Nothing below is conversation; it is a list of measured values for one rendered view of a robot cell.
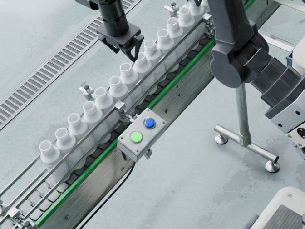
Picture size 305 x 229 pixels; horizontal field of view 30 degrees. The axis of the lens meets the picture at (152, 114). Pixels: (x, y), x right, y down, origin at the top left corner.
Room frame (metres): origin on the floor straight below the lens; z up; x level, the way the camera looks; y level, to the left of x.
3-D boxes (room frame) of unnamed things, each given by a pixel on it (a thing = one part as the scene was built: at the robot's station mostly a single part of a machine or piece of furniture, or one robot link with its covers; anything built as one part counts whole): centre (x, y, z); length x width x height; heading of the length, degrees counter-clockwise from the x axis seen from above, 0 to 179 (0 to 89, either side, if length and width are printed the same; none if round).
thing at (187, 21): (1.44, -0.20, 1.08); 0.06 x 0.06 x 0.17
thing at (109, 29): (1.08, 0.02, 1.51); 0.10 x 0.07 x 0.07; 36
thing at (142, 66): (1.29, -0.01, 1.08); 0.06 x 0.06 x 0.17
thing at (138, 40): (1.06, 0.01, 1.44); 0.07 x 0.07 x 0.09; 36
